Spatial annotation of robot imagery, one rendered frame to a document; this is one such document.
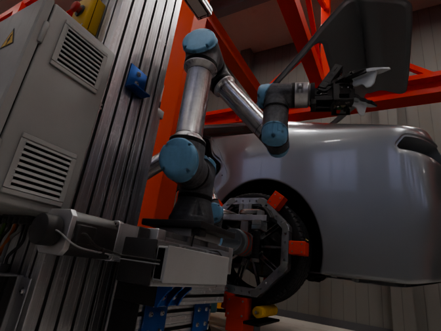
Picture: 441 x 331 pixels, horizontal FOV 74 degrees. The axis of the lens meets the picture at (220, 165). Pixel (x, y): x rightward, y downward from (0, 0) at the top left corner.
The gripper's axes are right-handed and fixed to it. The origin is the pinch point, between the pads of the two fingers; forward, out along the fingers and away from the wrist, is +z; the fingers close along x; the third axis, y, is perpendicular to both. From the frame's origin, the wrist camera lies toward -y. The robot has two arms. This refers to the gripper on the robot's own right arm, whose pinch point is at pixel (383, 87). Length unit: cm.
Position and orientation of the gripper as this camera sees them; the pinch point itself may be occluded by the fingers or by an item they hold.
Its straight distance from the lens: 97.5
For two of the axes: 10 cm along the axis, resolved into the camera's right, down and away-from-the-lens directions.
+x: -2.2, -4.8, -8.5
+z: 9.6, 0.3, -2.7
